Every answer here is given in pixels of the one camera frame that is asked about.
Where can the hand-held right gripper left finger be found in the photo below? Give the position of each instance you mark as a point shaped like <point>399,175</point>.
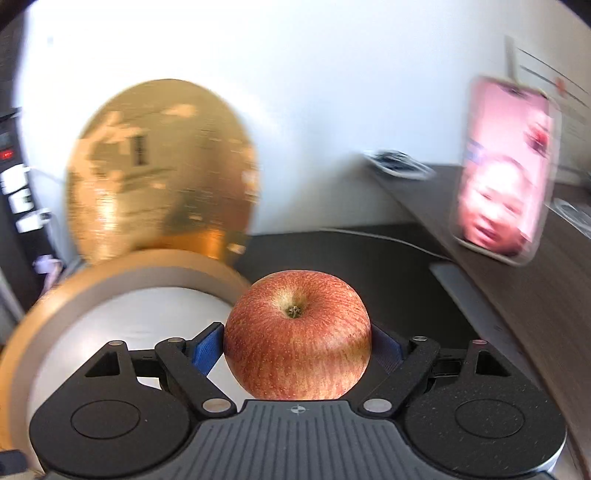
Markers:
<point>208,351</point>

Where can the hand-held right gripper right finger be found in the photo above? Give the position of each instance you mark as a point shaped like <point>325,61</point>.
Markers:
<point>385,353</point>

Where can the red apple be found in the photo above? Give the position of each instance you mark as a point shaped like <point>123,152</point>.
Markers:
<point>295,341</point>

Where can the white bowl with tan rim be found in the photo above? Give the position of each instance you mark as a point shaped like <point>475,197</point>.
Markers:
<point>92,332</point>

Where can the dark wooden desk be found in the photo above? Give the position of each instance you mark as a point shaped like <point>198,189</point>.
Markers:
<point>531,295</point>

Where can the round gold tin lid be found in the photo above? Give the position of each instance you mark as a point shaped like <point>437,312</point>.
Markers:
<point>161,170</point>

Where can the black and white card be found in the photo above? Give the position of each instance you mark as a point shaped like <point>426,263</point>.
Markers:
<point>399,162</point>

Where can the smartphone in clear case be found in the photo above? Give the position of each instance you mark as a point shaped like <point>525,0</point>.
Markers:
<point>503,170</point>

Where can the black power strip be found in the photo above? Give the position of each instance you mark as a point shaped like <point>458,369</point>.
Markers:
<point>18,184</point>

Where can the white paper sheet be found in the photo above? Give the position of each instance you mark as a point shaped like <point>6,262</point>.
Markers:
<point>554,110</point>

